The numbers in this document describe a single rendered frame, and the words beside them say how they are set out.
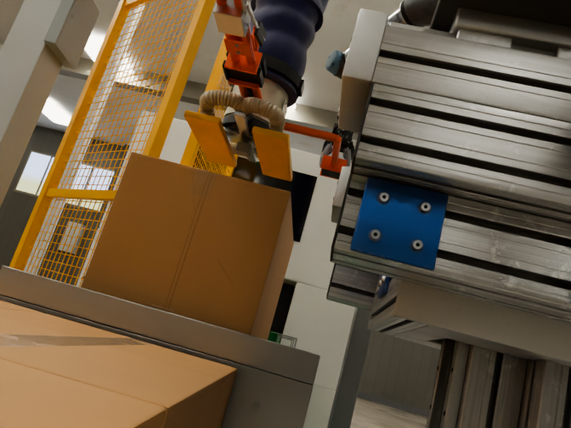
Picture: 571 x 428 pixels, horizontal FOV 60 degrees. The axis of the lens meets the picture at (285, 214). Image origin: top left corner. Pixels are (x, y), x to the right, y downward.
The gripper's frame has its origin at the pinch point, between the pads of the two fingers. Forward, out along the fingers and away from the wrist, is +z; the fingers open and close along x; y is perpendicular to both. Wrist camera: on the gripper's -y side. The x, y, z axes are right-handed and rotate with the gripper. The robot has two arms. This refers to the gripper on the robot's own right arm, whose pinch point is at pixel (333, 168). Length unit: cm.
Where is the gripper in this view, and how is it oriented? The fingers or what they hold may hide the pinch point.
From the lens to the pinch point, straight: 177.7
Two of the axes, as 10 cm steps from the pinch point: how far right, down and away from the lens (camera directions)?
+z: -2.7, 9.3, -2.6
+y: -0.2, -2.7, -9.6
